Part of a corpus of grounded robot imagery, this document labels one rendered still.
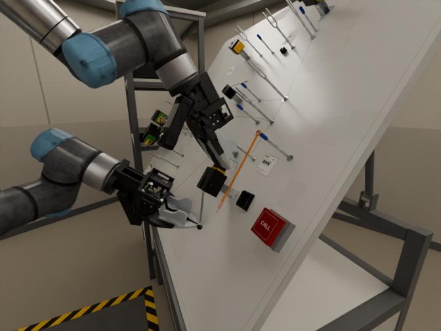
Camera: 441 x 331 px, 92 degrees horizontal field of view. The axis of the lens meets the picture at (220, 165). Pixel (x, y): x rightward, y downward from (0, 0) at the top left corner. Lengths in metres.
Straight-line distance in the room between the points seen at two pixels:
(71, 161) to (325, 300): 0.71
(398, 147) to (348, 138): 2.18
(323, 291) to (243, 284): 0.37
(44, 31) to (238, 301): 0.58
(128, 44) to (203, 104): 0.17
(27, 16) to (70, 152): 0.23
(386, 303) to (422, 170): 1.95
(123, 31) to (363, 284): 0.87
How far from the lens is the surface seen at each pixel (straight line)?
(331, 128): 0.46
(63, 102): 2.94
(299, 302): 0.72
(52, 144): 0.52
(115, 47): 0.41
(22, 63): 2.91
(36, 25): 0.53
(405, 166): 2.64
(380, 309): 0.79
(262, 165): 0.51
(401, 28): 0.57
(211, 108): 0.45
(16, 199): 0.52
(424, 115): 2.59
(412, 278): 0.83
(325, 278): 0.81
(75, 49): 0.40
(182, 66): 0.44
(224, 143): 0.48
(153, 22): 0.45
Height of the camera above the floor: 1.32
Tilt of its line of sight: 17 degrees down
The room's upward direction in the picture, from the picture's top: straight up
